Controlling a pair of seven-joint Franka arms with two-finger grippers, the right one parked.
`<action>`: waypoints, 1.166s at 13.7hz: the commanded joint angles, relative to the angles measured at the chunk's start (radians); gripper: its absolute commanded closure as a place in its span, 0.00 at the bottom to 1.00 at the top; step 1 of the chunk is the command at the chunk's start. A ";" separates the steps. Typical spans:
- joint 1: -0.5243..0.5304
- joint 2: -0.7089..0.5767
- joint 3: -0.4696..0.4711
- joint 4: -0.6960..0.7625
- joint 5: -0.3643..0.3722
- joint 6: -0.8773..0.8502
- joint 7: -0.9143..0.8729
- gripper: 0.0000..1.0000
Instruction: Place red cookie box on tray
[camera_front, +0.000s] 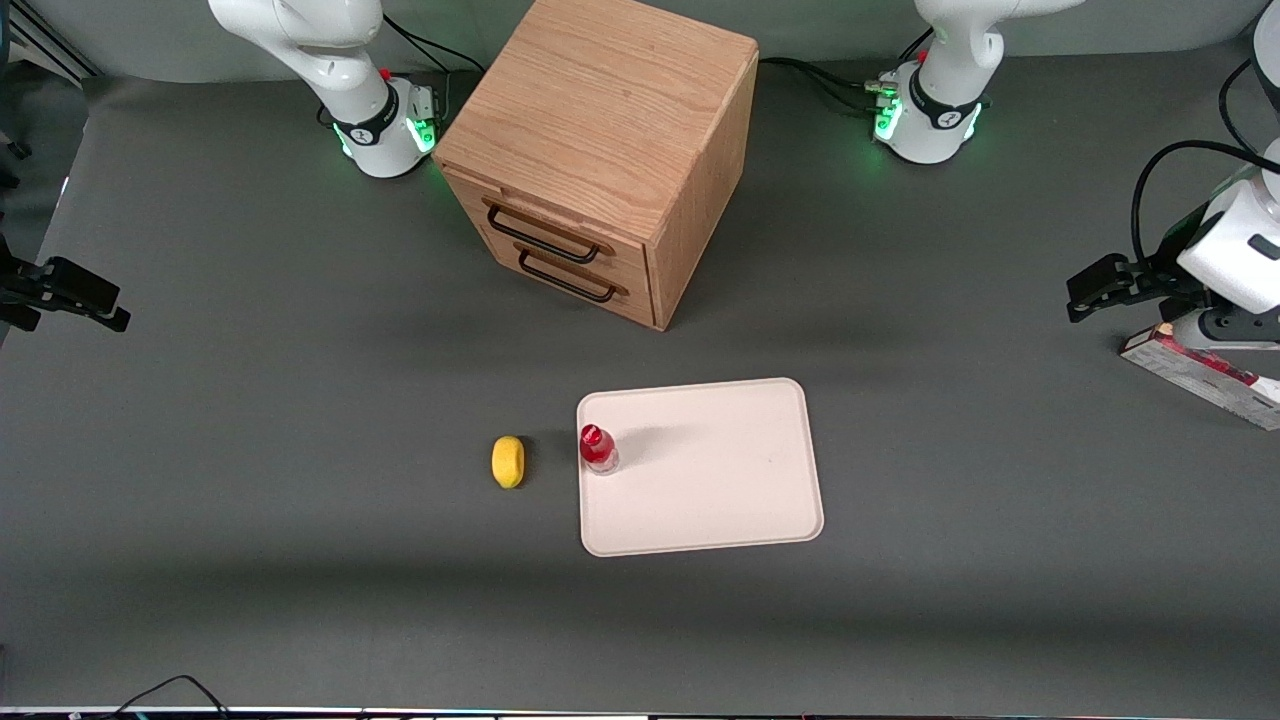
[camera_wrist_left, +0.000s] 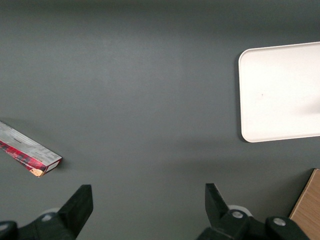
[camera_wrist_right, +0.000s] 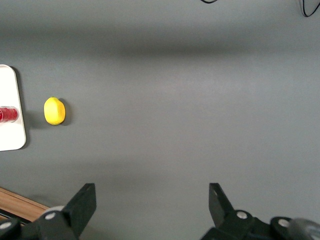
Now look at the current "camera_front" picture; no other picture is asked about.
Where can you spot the yellow round sponge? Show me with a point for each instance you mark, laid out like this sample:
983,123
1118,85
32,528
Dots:
508,462

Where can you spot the beige plastic tray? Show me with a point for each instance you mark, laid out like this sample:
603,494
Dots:
710,470

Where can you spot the small red bottle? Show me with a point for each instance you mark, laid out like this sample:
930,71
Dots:
597,448

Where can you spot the wooden drawer front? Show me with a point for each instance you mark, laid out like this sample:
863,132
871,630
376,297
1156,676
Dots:
640,305
632,262

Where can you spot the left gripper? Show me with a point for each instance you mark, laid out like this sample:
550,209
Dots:
1157,281

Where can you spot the red cookie box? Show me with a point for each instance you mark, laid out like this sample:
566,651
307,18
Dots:
1200,378

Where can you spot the wooden drawer cabinet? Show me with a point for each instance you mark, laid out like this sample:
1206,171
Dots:
600,110

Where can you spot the metal frame rail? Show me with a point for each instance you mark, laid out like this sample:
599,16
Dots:
40,35

